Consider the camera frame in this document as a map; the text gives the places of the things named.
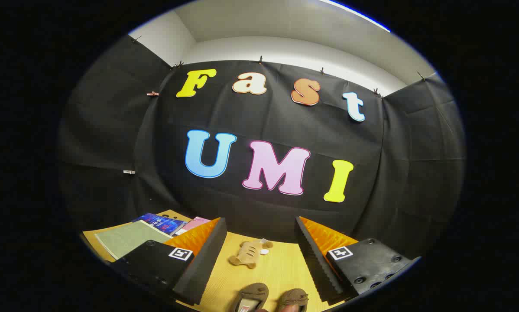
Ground tan bread plush toy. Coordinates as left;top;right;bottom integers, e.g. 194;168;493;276
228;240;274;270

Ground black backdrop cloth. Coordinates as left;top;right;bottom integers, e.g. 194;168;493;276
57;35;466;260

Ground pale green fabric storage box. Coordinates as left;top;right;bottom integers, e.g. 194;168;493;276
94;220;174;261

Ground brown bow shoe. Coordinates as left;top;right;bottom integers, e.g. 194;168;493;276
234;283;269;312
278;288;309;312

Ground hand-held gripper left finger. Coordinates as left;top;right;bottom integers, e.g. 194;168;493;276
110;217;228;306

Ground blue book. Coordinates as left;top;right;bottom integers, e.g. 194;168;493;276
133;212;186;236

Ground pink book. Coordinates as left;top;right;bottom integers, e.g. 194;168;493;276
175;217;211;236

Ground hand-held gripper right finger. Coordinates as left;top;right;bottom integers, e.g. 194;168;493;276
294;216;421;305

